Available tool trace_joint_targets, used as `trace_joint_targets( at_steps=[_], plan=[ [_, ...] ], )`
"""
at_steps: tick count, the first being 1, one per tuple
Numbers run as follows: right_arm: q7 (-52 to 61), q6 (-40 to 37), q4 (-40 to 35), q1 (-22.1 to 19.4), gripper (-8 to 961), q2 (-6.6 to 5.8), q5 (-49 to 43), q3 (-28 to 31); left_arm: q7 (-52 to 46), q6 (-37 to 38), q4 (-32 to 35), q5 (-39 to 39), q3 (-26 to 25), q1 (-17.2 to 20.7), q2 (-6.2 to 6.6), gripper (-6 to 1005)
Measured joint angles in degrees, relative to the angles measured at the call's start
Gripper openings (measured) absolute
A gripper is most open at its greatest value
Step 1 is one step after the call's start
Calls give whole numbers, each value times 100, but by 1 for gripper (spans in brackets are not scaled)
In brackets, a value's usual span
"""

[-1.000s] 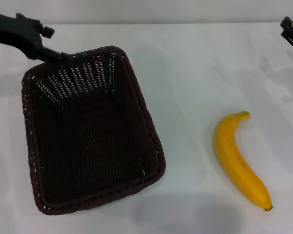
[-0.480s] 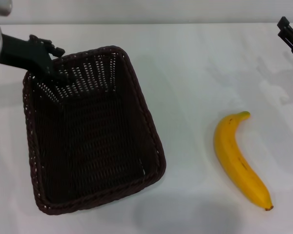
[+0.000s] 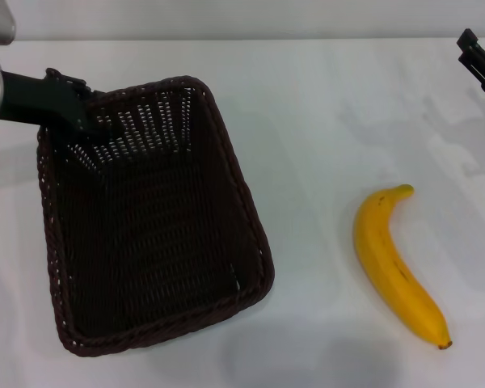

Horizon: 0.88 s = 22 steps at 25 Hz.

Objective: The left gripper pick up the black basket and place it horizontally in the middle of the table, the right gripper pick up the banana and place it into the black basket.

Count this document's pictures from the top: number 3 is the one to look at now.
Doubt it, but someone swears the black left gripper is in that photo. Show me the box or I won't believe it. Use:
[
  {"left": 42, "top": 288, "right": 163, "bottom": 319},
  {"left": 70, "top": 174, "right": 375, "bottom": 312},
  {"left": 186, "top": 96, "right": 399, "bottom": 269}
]
[{"left": 0, "top": 67, "right": 111, "bottom": 141}]

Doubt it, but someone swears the dark brown woven basket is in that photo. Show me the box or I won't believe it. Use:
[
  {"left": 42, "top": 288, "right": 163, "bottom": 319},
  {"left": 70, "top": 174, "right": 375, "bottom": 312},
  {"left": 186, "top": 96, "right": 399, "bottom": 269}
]
[{"left": 36, "top": 74, "right": 276, "bottom": 360}]

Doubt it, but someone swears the yellow banana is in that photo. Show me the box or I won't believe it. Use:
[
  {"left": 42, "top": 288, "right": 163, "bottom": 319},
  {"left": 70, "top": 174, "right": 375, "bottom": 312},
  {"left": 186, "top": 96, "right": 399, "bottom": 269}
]
[{"left": 352, "top": 183, "right": 453, "bottom": 351}]

